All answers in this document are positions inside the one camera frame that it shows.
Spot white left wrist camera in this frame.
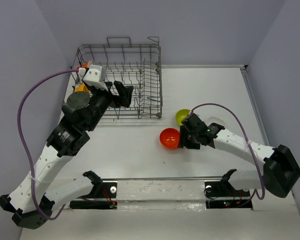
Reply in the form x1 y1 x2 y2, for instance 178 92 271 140
77 64 109 91

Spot lime green bowl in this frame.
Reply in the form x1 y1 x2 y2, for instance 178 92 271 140
175 108 191 126

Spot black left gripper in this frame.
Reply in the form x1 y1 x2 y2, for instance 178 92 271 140
85 81 135 132

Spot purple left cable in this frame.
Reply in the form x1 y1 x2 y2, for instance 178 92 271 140
16 69 116 221

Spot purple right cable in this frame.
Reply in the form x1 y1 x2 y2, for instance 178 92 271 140
189 102 266 207

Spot white bowl orange outside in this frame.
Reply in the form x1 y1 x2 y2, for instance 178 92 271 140
80 60 94 69

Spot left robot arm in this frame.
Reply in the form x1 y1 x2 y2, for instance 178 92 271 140
0 81 134 230

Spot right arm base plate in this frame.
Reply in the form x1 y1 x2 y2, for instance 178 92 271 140
203 181 253 210

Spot yellow bowl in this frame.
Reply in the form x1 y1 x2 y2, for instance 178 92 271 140
74 84 90 93

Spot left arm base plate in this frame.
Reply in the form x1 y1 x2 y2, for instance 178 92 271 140
69 181 118 210

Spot purple cable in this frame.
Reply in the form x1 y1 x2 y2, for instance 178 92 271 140
189 102 266 207
16 69 116 221

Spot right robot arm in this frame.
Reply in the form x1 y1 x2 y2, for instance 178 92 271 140
179 113 300 198

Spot white bowl green outside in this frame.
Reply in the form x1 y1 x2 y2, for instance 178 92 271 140
207 116 226 127

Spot red orange bowl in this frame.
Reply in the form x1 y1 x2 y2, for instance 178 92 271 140
159 127 180 150

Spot grey wire dish rack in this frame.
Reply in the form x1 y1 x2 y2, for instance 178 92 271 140
72 36 163 124

